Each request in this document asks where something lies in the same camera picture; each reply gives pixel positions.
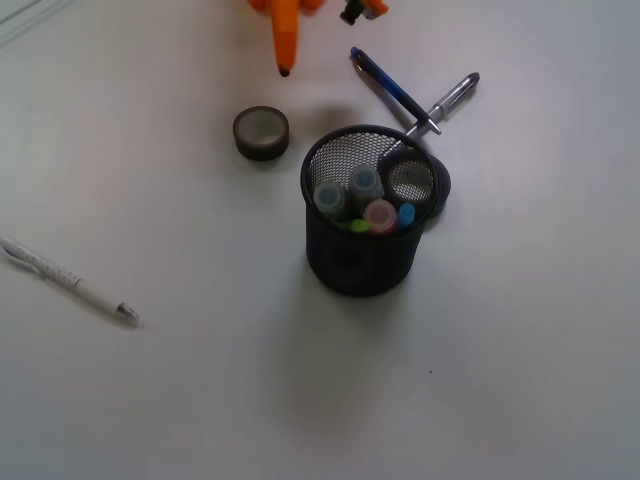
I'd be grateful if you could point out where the white dotted pen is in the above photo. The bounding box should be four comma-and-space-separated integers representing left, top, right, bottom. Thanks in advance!
1, 237, 140, 328

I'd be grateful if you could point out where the silver ballpoint pen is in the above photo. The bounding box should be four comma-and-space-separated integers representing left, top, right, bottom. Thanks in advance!
428, 72, 481, 125

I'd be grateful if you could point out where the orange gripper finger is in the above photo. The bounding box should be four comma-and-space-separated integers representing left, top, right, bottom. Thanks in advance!
269, 0, 299, 77

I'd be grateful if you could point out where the blue black ballpoint pen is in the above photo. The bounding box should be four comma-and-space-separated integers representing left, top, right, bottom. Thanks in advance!
351, 47, 442, 135

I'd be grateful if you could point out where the red whiteboard marker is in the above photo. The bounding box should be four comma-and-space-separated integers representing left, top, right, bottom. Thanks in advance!
364, 199, 397, 235

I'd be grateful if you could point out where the black mesh pen holder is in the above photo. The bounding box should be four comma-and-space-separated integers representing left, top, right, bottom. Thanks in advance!
300, 125, 430, 297

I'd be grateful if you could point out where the black tape roll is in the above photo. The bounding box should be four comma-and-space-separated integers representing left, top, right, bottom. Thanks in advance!
377, 150, 451, 222
232, 106, 290, 161

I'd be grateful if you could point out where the green highlighter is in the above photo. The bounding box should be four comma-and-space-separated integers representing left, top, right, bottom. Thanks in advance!
336, 219, 371, 234

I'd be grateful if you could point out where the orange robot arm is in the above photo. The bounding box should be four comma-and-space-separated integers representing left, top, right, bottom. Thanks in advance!
249, 0, 323, 77

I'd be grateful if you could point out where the black tape roll behind holder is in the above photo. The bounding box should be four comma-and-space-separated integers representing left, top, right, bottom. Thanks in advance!
377, 150, 451, 222

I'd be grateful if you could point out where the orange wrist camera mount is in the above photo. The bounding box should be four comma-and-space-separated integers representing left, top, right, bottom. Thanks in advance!
340, 0, 389, 26

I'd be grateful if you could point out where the blue whiteboard marker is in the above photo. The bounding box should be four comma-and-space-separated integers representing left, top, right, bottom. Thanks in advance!
348, 164, 384, 204

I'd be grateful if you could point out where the blue highlighter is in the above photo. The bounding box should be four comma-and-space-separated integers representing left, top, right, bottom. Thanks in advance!
397, 203, 416, 230

